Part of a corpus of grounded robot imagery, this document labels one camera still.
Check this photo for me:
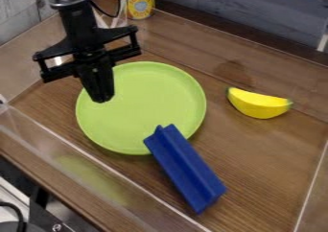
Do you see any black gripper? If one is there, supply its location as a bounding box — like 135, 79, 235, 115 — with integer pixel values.
32, 0, 140, 103

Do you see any blue T-shaped block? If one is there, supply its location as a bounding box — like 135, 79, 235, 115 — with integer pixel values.
143, 125, 226, 214

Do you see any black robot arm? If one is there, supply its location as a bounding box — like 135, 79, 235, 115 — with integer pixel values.
32, 0, 140, 103

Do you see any green round plate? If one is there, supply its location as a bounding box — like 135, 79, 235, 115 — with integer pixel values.
75, 61, 206, 155

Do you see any yellow labelled tin can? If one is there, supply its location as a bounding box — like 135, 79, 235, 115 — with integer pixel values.
127, 0, 155, 20

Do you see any yellow banana toy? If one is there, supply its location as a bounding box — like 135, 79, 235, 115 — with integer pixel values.
225, 87, 293, 119

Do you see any clear acrylic triangle bracket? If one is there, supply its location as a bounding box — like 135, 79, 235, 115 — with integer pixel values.
92, 0, 128, 28

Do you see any clear acrylic front wall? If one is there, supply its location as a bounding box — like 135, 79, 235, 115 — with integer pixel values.
0, 98, 210, 232

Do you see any black cable lower left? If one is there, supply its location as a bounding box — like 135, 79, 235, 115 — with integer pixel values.
0, 200, 27, 232

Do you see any black metal table frame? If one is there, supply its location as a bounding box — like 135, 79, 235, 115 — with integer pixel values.
28, 187, 75, 232

